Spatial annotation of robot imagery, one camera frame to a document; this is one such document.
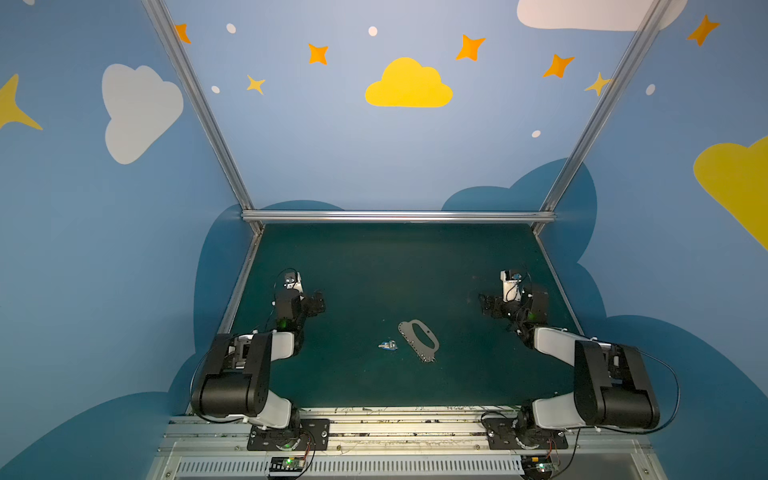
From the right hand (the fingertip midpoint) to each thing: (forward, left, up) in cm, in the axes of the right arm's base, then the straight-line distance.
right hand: (496, 290), depth 94 cm
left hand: (-3, +60, 0) cm, 60 cm away
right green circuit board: (-45, -4, -8) cm, 46 cm away
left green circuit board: (-48, +57, -6) cm, 75 cm away
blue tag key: (-17, +33, -7) cm, 38 cm away
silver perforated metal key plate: (-19, +23, -7) cm, 30 cm away
